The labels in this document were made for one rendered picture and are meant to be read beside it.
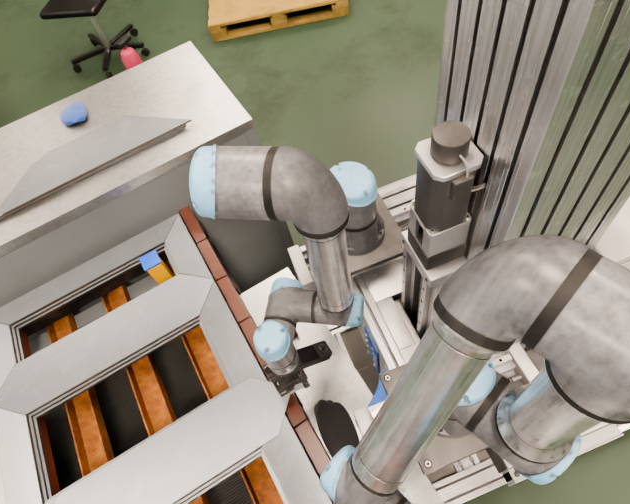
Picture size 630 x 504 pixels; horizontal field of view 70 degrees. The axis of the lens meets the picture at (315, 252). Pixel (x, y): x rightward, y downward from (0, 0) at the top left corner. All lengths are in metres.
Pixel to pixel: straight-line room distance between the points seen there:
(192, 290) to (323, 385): 0.51
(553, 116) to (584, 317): 0.25
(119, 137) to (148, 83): 0.32
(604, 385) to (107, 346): 1.35
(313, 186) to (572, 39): 0.36
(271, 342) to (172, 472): 0.53
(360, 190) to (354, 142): 1.93
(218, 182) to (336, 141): 2.33
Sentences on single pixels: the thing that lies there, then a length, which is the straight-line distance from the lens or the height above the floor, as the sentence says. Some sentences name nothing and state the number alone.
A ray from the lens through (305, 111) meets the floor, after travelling 3.25.
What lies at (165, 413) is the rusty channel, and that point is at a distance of 1.58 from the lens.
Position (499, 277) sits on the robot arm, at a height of 1.66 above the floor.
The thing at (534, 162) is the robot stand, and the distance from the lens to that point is 0.66.
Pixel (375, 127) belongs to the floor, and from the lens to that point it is 3.06.
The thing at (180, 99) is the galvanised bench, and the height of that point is 1.05.
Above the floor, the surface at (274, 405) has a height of 0.85.
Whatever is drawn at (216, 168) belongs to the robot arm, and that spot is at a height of 1.59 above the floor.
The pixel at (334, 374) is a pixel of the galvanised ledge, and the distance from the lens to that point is 1.46.
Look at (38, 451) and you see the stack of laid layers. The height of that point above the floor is 0.83.
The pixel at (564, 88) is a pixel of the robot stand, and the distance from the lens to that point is 0.59.
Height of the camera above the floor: 2.07
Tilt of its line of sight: 57 degrees down
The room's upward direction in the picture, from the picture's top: 15 degrees counter-clockwise
